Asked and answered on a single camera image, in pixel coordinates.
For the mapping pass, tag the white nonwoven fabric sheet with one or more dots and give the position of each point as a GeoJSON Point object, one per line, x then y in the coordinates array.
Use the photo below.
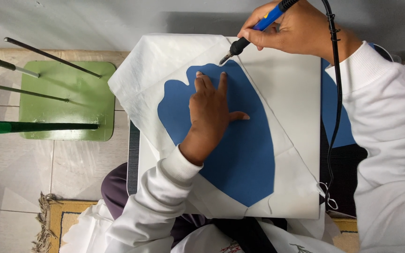
{"type": "Point", "coordinates": [146, 70]}

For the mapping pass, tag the person's left hand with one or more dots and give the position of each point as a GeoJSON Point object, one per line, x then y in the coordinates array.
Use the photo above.
{"type": "Point", "coordinates": [207, 116]}

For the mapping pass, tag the green metal stool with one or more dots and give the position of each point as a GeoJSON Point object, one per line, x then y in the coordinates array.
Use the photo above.
{"type": "Point", "coordinates": [65, 116]}

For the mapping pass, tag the blue and black hot knife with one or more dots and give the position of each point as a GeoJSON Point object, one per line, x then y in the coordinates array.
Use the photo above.
{"type": "Point", "coordinates": [239, 45]}

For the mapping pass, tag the white flat board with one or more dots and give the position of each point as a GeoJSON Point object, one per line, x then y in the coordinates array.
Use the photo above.
{"type": "Point", "coordinates": [294, 88]}

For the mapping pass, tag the person's right hand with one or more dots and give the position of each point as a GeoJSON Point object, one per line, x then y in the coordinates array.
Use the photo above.
{"type": "Point", "coordinates": [301, 31]}

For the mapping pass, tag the white embroidered cloth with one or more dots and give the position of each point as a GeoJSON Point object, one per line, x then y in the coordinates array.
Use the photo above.
{"type": "Point", "coordinates": [86, 235]}

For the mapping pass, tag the yellow fringed rug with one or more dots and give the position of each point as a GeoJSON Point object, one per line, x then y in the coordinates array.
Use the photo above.
{"type": "Point", "coordinates": [69, 218]}

